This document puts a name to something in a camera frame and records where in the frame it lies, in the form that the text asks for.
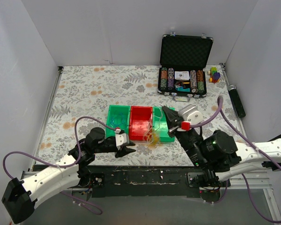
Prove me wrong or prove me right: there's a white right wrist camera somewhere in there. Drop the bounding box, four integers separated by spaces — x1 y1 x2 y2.
178 105 204 131

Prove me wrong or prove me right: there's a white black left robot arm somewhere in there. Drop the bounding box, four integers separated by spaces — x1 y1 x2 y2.
1 127 135 224

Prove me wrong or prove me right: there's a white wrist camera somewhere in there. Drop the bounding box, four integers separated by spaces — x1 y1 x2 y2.
115 127 129 150
178 105 204 131

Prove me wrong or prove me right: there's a floral table mat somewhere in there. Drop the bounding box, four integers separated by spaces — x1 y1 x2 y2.
30 65 251 167

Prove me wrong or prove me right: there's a yellow cable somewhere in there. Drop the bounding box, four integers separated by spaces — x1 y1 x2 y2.
142 130 166 149

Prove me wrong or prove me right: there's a white card deck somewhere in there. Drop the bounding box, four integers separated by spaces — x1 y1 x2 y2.
174 71 190 81

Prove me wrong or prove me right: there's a blue cable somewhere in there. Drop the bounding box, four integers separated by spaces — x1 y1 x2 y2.
109 111 127 128

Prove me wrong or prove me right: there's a green plastic bin right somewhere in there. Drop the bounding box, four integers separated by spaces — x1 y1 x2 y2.
152 106 175 143

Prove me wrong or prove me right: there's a green plastic bin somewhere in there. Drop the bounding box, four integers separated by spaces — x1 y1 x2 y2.
152 106 175 143
106 105 131 134

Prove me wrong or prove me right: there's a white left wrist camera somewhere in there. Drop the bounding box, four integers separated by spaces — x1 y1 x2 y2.
115 127 129 150

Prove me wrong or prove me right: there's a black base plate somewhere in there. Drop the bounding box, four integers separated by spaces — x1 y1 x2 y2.
60 165 235 200

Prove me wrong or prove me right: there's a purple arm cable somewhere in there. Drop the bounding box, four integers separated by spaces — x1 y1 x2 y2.
192 95 281 223
2 116 121 216

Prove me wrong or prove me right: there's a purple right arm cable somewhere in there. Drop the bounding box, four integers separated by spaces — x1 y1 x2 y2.
192 95 281 223

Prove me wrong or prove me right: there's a white cable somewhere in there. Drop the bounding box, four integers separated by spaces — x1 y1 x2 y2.
142 103 166 143

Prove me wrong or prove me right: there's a colourful toy block train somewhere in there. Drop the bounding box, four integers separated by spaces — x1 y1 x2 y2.
207 67 221 83

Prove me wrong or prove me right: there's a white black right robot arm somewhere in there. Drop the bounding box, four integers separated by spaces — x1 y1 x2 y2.
162 105 281 188

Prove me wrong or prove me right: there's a red plastic bin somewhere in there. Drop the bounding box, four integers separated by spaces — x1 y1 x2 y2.
129 106 153 141

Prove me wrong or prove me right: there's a teal plastic piece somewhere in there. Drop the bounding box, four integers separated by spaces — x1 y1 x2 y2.
176 87 190 92

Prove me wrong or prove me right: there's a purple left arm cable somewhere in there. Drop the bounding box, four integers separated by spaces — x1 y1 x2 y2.
2 116 121 216

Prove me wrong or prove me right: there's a green plastic bin left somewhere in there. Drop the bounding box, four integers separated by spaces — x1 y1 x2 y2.
106 105 131 134

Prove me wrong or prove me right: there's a black poker chip case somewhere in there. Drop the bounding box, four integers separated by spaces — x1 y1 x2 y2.
157 34 214 101

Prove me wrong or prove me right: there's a black cylindrical flashlight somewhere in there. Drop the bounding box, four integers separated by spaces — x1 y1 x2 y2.
228 84 246 118

